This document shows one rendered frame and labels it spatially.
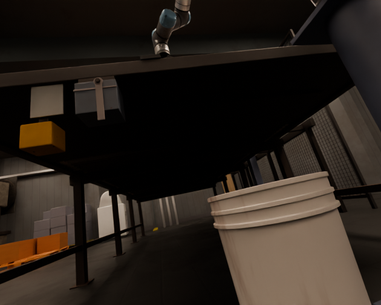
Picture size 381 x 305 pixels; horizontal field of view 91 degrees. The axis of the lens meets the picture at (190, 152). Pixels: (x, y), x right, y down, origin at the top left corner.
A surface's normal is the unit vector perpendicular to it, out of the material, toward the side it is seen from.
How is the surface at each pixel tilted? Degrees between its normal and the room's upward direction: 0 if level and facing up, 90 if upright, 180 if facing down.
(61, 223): 90
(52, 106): 90
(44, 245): 90
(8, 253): 90
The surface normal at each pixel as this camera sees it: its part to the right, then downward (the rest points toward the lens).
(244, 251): -0.73, 0.01
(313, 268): -0.06, -0.22
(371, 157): 0.15, -0.32
